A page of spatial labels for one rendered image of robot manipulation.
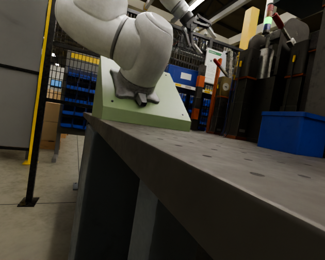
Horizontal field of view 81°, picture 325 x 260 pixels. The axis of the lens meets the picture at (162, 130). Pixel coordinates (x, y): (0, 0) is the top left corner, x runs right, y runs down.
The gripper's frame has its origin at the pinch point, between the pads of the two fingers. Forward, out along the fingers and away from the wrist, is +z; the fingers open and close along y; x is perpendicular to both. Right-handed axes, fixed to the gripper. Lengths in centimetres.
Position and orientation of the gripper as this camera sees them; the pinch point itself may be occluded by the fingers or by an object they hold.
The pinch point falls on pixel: (207, 44)
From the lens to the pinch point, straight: 122.9
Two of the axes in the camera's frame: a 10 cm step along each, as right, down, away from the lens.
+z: 6.9, 6.7, 2.9
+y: 6.5, -7.4, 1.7
